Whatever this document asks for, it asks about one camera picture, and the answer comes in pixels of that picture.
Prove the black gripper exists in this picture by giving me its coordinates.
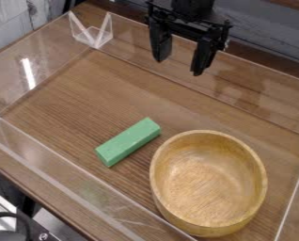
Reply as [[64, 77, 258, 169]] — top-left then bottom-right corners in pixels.
[[145, 0, 232, 76]]

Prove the green rectangular block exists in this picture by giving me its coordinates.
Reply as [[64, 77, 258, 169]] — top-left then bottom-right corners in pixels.
[[96, 118, 160, 167]]

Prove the brown wooden bowl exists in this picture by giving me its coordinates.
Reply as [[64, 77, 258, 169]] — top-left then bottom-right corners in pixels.
[[149, 130, 267, 238]]

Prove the clear acrylic corner bracket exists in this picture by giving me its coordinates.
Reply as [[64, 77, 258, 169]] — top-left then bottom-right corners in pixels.
[[68, 11, 113, 49]]

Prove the clear acrylic tray wall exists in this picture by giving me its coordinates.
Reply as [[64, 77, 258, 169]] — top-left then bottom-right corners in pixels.
[[0, 6, 299, 241]]

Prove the black cable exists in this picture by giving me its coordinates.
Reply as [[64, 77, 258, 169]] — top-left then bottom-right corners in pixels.
[[0, 211, 32, 241]]

